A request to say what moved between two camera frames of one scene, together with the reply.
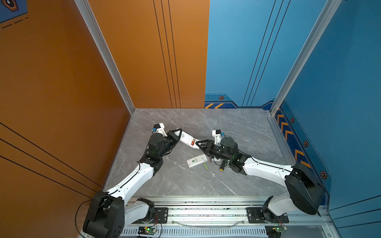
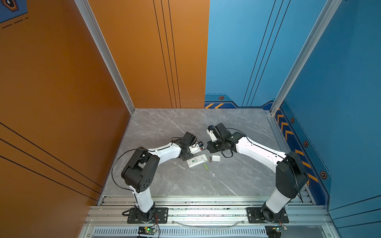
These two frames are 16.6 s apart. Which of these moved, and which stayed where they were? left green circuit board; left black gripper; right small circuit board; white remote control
Moved: left black gripper
Stayed: white remote control; right small circuit board; left green circuit board
